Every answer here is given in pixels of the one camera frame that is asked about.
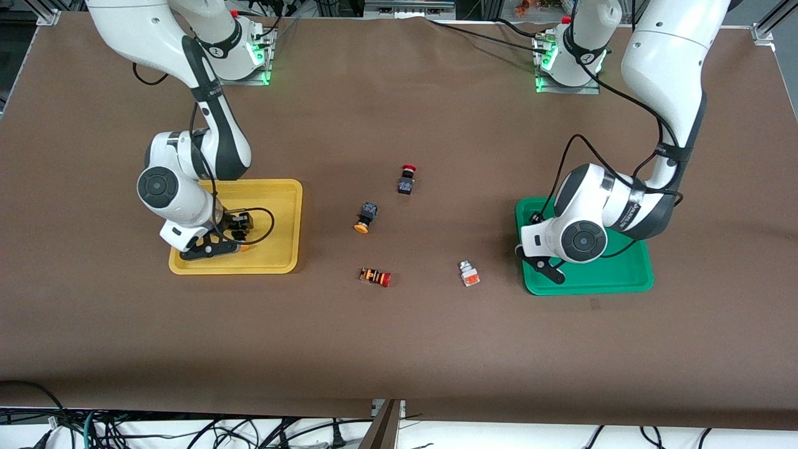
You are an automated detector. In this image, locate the yellow plastic tray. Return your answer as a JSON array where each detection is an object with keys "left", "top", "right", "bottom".
[{"left": 168, "top": 179, "right": 304, "bottom": 276}]

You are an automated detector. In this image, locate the red button orange striped body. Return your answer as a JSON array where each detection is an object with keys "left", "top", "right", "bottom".
[{"left": 359, "top": 266, "right": 392, "bottom": 288}]

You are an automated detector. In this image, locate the brown table cover mat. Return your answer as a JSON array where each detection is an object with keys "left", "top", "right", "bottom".
[{"left": 0, "top": 12, "right": 798, "bottom": 431}]

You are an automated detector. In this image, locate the green plastic tray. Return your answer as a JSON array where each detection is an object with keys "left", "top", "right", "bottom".
[{"left": 515, "top": 196, "right": 655, "bottom": 296}]

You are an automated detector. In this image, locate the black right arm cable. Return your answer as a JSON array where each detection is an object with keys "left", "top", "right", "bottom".
[{"left": 132, "top": 61, "right": 276, "bottom": 245}]

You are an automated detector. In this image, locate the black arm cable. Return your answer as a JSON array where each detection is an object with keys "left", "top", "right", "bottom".
[
  {"left": 529, "top": 37, "right": 685, "bottom": 264},
  {"left": 132, "top": 61, "right": 276, "bottom": 245}
]

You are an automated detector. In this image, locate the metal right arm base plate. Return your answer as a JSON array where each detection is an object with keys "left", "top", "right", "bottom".
[{"left": 215, "top": 28, "right": 277, "bottom": 87}]

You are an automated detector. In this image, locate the green floor cable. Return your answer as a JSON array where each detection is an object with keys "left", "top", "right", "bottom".
[{"left": 82, "top": 408, "right": 102, "bottom": 449}]

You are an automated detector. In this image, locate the aluminium table frame profile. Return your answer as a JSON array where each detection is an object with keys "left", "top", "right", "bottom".
[{"left": 372, "top": 399, "right": 407, "bottom": 449}]

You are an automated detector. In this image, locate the thick black floor cable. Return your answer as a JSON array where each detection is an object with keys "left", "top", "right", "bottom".
[{"left": 0, "top": 380, "right": 70, "bottom": 449}]

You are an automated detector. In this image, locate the aluminium background frame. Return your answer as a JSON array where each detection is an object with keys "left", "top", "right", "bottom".
[{"left": 363, "top": 0, "right": 457, "bottom": 20}]

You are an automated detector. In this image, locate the black cable across table edge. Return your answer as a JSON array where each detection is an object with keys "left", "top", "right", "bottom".
[{"left": 426, "top": 17, "right": 549, "bottom": 49}]

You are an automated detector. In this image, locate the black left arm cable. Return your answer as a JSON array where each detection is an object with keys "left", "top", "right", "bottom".
[{"left": 529, "top": 37, "right": 685, "bottom": 264}]

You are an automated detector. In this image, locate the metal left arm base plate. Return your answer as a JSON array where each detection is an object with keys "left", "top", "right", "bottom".
[{"left": 534, "top": 34, "right": 602, "bottom": 96}]

